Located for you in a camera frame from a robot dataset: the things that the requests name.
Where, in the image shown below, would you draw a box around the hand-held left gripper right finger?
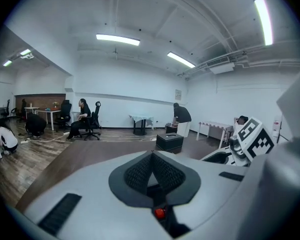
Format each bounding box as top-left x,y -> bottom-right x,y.
152,150 -> 201,207

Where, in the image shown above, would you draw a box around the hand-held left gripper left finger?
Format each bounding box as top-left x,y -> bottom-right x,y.
108,150 -> 155,209

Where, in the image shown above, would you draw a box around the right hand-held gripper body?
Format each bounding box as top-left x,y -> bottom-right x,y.
201,116 -> 276,168

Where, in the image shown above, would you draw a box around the black leather box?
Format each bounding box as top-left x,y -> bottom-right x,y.
155,132 -> 185,155

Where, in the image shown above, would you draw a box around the dark brown floor box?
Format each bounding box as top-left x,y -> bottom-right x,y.
165,123 -> 179,135

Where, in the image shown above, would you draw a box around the white water dispenser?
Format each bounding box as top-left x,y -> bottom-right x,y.
271,113 -> 283,145

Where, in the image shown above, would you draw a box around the table with checkered cloth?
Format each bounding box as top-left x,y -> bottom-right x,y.
195,120 -> 234,150

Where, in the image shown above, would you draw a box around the round table with cloth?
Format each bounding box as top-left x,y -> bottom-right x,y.
128,114 -> 155,136

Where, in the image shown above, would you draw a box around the black office chair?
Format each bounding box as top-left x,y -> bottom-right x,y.
54,99 -> 73,131
78,100 -> 102,142
10,98 -> 28,121
0,99 -> 11,120

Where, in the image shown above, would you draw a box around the ceiling air conditioner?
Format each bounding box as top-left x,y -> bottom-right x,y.
205,55 -> 235,75

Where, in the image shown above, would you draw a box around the long white table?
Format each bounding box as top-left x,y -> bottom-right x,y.
34,108 -> 62,132

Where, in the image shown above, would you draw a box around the small white table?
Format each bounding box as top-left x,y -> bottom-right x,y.
23,106 -> 40,121

